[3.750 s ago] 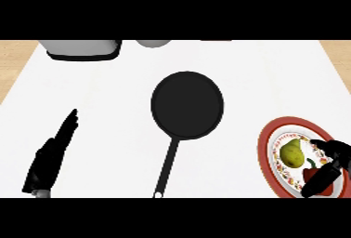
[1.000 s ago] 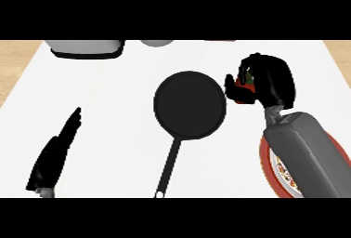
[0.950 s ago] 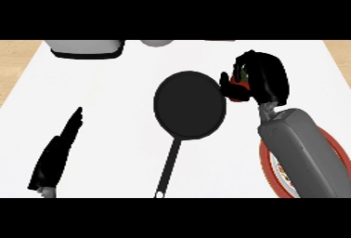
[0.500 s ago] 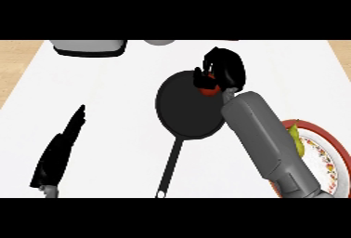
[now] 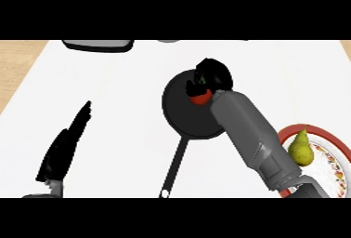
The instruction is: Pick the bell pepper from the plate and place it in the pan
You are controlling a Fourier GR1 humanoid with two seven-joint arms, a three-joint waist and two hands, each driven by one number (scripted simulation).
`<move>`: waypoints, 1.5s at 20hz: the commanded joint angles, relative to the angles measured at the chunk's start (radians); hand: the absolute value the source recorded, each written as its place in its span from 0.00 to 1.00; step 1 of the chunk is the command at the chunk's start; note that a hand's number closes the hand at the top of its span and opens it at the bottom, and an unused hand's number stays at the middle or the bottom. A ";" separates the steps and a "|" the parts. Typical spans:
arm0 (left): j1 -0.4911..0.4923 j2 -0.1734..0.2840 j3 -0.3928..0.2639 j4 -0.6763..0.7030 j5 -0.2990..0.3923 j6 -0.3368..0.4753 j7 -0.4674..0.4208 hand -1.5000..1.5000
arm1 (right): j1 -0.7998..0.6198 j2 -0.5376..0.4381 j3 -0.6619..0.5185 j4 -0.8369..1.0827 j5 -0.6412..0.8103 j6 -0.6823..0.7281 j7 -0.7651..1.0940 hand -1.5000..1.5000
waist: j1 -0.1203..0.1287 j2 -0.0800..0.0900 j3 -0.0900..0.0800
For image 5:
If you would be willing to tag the black frying pan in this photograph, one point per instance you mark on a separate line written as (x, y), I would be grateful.
(189, 117)

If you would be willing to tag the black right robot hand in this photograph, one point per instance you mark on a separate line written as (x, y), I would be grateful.
(214, 74)

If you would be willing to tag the red rimmed patterned plate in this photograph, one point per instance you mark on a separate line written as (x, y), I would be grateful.
(330, 161)

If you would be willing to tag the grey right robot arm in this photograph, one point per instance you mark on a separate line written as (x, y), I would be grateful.
(255, 136)

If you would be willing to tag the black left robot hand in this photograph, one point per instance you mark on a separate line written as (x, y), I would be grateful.
(62, 152)

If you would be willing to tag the green pear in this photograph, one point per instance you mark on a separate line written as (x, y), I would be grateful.
(301, 150)

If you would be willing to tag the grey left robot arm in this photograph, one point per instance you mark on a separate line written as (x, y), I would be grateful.
(50, 189)

